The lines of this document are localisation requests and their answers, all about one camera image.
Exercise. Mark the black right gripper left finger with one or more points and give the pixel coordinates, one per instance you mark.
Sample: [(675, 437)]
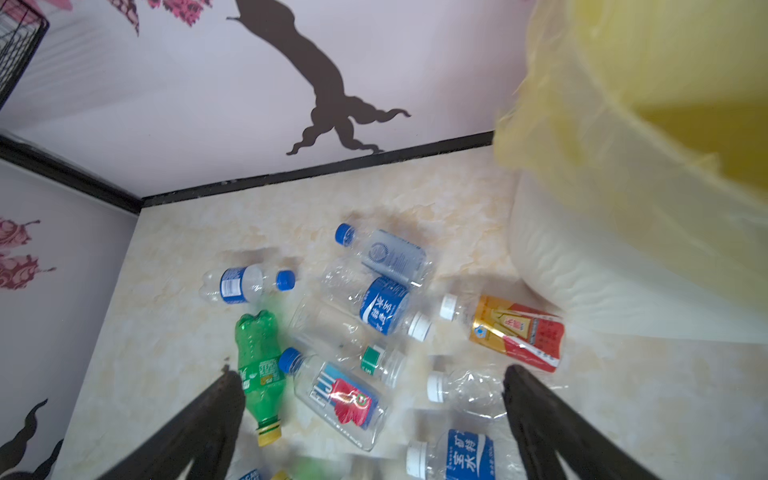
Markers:
[(197, 443)]

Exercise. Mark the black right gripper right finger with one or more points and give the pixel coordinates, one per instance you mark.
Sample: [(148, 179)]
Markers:
[(551, 435)]

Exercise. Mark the clear bottle green white label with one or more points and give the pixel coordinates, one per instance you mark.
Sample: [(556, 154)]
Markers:
[(245, 284)]

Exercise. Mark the cream bin yellow bag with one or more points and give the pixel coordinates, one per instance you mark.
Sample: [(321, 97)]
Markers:
[(640, 134)]

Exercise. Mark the clear crushed bottle white cap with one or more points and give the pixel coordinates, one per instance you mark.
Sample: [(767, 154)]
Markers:
[(474, 392)]

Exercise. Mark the green soda bottle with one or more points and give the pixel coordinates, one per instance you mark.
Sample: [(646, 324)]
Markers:
[(263, 382)]

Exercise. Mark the bottle blue label white cap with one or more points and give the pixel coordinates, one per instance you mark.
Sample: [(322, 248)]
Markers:
[(460, 455)]

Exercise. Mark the red yellow label bottle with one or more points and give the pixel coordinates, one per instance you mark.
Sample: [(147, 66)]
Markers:
[(522, 333)]

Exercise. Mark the Fiji bottle red flower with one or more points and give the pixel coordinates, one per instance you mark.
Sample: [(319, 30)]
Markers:
[(353, 407)]

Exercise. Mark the clear bottle green cap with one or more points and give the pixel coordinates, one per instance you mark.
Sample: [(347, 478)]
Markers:
[(348, 342)]

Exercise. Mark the clear bottle pale blue label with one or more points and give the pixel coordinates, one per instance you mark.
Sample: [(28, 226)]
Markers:
[(386, 254)]

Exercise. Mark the black wire basket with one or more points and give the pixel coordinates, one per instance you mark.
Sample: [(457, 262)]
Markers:
[(23, 27)]

